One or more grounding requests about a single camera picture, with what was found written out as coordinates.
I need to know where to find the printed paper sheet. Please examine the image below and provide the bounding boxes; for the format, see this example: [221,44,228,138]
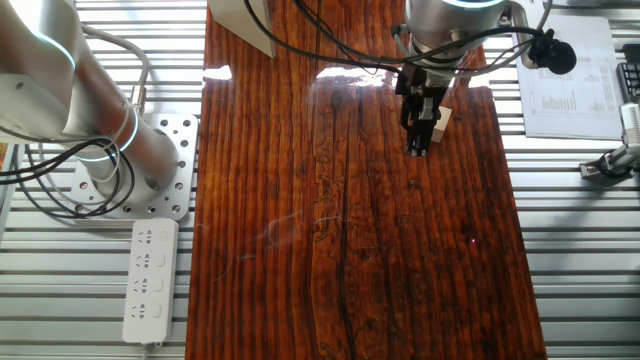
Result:
[512,12,625,141]

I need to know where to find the cream wooden shelf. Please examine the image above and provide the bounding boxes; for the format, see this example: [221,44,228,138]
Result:
[207,0,277,59]

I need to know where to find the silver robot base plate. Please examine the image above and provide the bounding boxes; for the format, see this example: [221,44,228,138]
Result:
[69,112,200,221]

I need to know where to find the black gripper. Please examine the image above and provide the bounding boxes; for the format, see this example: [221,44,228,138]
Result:
[394,63,454,157]

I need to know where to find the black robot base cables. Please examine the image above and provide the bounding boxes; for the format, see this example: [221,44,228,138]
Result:
[0,137,137,219]

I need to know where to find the small wooden cube block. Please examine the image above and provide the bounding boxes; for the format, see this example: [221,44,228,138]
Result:
[432,105,453,145]

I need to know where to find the brown wood-grain board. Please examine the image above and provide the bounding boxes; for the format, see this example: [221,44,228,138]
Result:
[184,0,549,360]

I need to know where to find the silver camera stand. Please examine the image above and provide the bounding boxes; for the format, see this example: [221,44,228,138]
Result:
[579,144,640,180]

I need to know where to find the silver ribbed exterior camera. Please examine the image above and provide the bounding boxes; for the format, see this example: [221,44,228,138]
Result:
[618,102,640,151]

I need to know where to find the black keyboard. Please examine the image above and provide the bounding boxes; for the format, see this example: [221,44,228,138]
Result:
[615,43,640,104]

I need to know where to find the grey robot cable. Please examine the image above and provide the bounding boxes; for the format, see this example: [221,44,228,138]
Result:
[79,22,151,116]

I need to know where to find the white power strip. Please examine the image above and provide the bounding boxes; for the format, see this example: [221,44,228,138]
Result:
[122,217,180,346]

